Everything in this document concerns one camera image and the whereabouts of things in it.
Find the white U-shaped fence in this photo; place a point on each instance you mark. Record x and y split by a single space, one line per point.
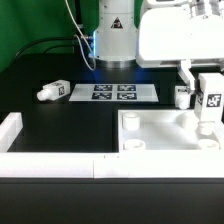
166 164

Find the green backdrop curtain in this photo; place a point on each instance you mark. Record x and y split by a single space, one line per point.
24 21

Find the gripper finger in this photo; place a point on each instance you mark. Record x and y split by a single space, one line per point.
184 72

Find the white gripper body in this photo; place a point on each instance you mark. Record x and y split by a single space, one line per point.
169 35

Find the white square table top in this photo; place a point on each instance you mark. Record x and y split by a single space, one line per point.
144 131

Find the white marker sheet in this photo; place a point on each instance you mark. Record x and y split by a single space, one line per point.
114 92

